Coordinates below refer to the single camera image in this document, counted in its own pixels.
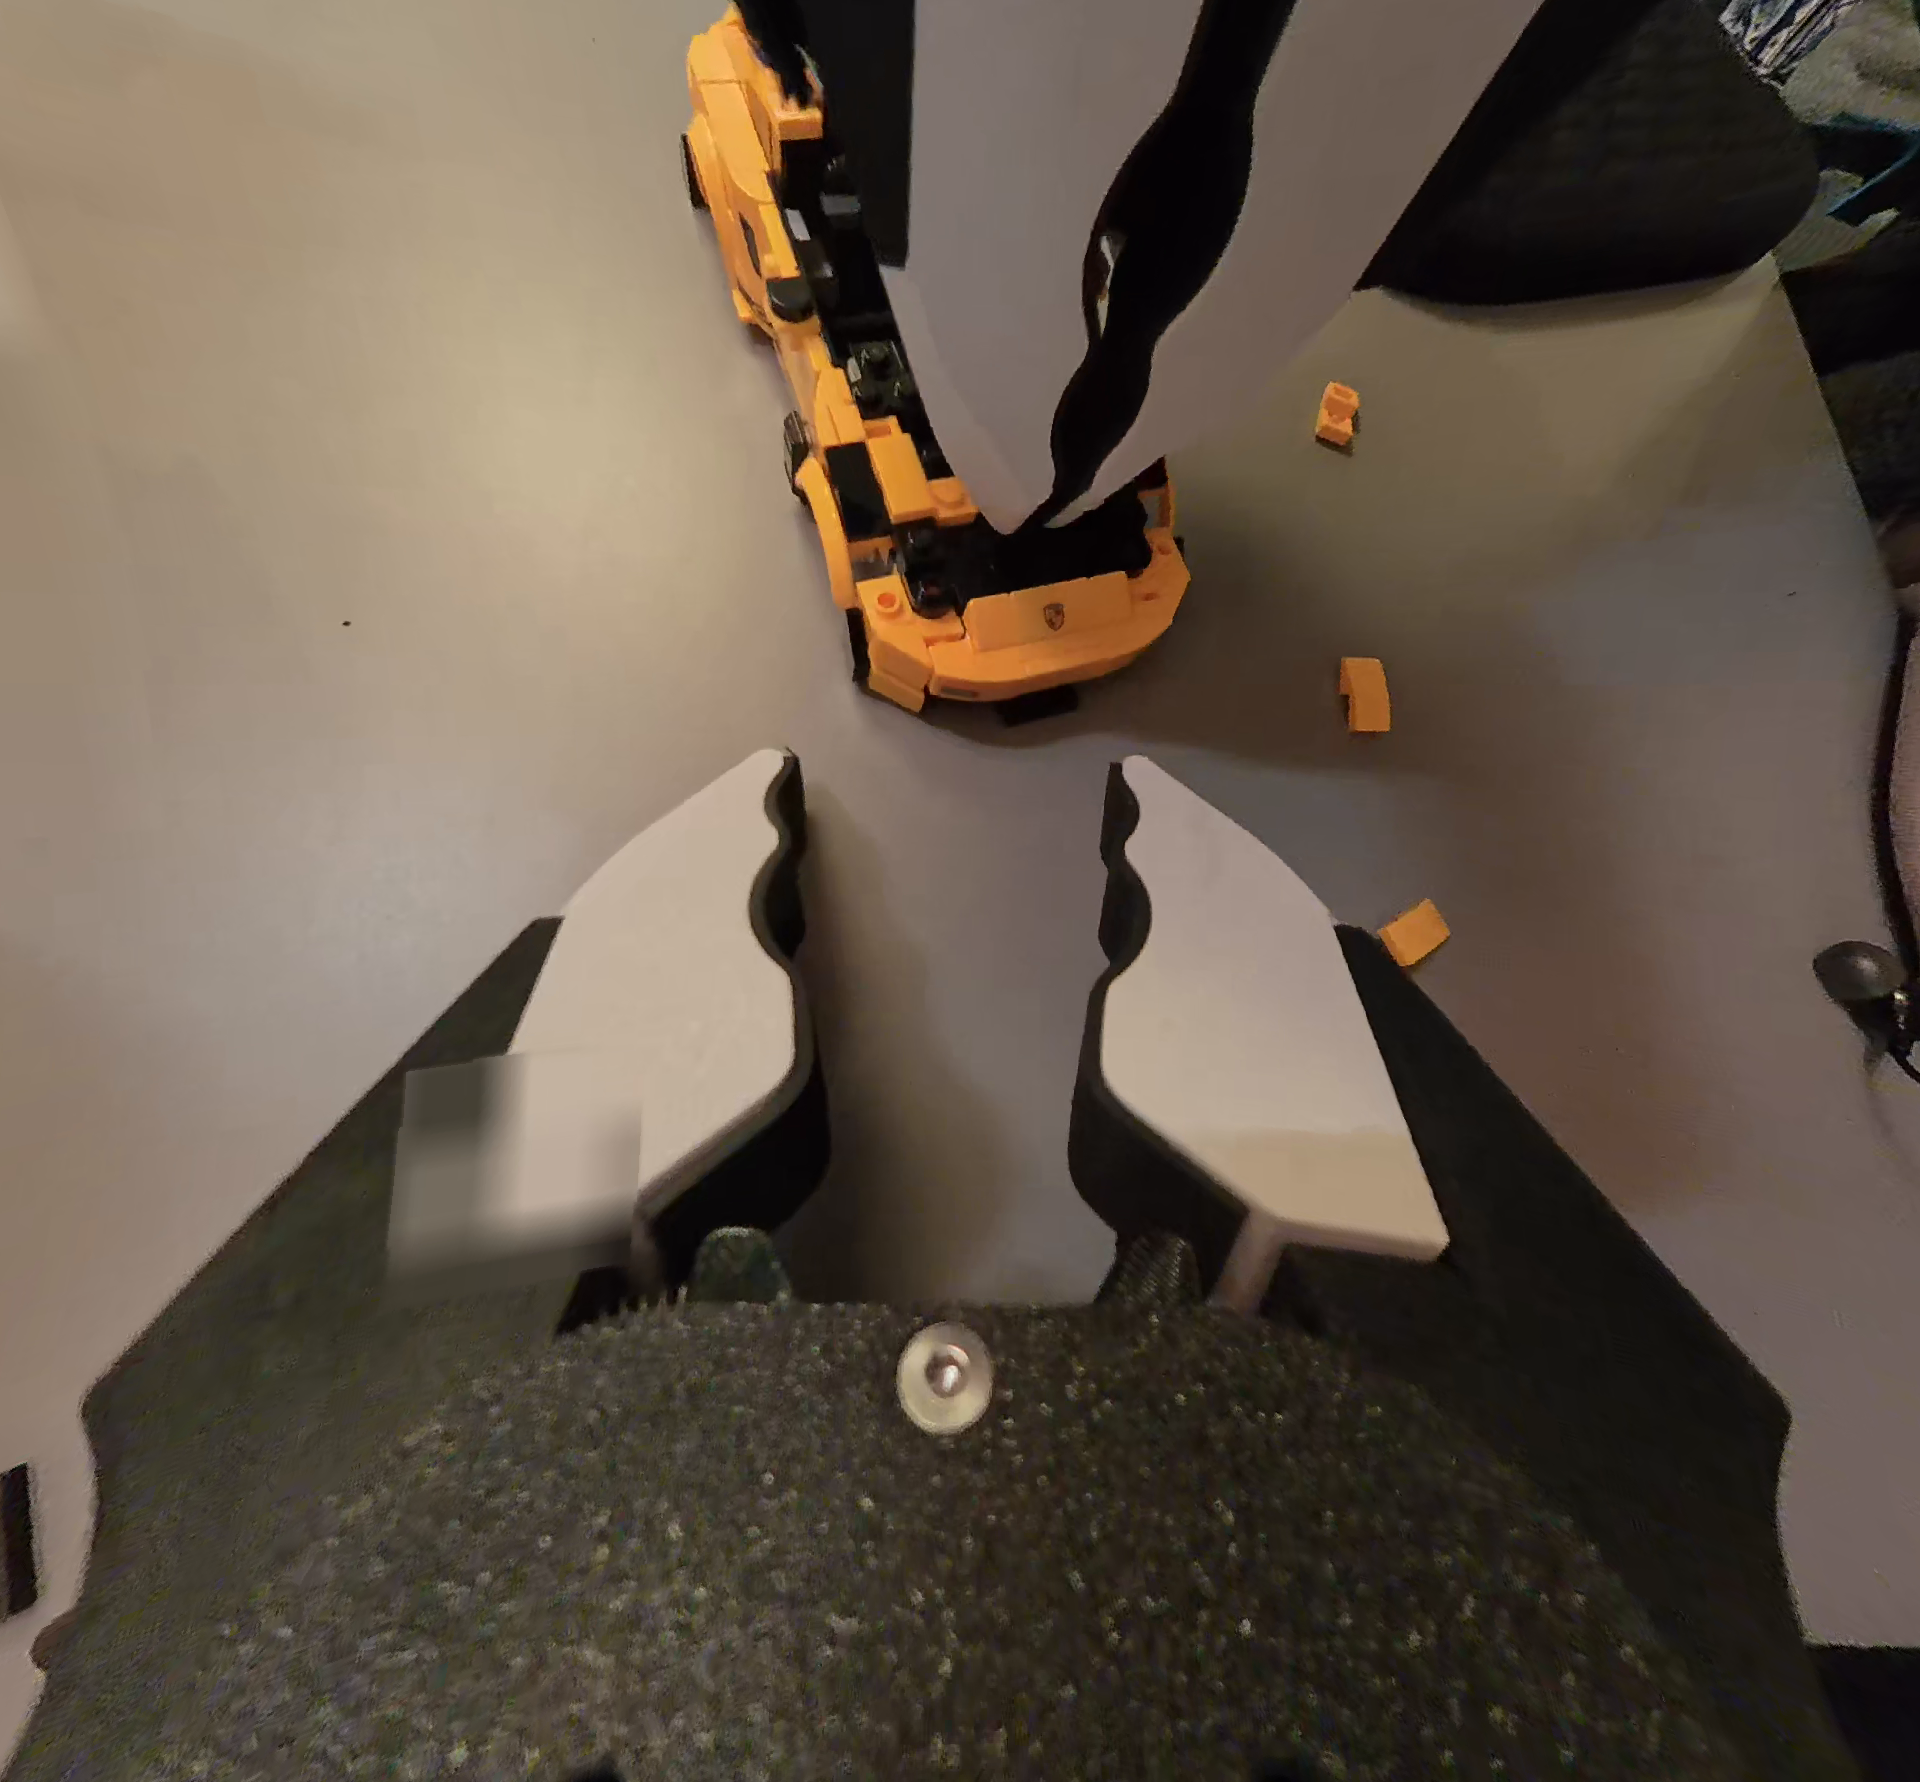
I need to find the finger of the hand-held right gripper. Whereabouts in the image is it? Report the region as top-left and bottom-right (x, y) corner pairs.
(1049, 0), (1641, 532)
(886, 0), (1266, 534)

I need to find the black earphone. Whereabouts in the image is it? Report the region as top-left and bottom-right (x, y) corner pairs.
(1811, 939), (1920, 1072)

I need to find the black quilted cushion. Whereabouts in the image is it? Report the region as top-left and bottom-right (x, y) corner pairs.
(1439, 0), (1820, 305)

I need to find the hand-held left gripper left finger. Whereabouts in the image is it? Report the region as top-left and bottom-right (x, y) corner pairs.
(509, 748), (830, 1289)

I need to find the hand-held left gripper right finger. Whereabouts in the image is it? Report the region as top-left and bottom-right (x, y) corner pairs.
(1068, 756), (1453, 1307)

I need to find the orange lego car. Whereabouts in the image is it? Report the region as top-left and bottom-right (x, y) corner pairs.
(683, 3), (1193, 730)

